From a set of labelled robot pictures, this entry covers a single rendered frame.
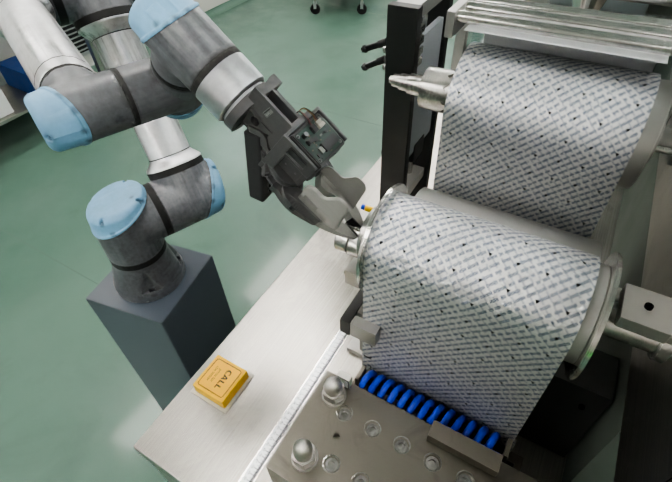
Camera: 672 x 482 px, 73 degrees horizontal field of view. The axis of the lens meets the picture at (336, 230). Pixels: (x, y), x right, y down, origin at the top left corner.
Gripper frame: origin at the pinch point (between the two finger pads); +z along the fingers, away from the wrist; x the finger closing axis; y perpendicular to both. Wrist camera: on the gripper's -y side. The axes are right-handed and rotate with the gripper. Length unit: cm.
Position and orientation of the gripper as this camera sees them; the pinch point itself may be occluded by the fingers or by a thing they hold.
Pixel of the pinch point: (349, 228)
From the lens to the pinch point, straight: 59.0
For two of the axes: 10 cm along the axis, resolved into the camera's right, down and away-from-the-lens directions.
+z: 6.8, 7.1, 1.5
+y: 5.3, -3.4, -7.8
